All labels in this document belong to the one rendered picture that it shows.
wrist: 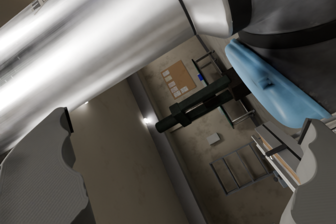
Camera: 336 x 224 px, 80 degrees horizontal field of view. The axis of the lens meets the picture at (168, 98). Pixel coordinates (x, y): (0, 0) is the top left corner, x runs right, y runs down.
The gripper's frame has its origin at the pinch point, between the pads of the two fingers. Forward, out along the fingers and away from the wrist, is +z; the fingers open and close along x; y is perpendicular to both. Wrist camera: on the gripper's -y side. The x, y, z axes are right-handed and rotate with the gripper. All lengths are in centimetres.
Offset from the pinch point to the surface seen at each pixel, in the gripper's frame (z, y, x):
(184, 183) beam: 342, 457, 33
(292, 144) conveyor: 57, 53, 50
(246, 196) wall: 428, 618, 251
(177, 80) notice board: 783, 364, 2
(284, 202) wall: 400, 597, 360
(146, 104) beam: 520, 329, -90
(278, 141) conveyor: 62, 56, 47
